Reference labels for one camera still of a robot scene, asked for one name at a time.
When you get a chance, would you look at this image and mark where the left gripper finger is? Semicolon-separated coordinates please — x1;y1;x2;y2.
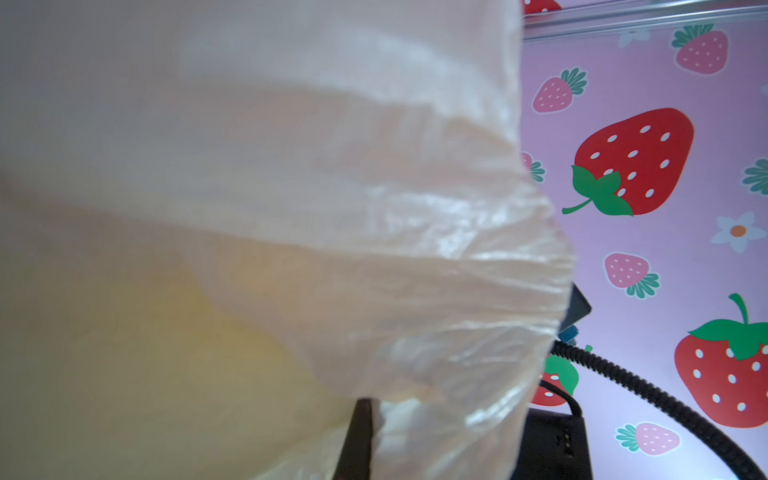
331;398;374;480

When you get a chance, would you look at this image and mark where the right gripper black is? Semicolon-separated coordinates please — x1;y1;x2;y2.
510;380;594;480

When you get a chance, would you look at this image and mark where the translucent beige plastic bag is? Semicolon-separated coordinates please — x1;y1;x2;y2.
1;1;575;479

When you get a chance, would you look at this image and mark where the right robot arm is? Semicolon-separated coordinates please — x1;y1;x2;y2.
510;340;767;480

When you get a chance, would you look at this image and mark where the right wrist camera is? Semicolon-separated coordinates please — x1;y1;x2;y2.
558;284;592;345

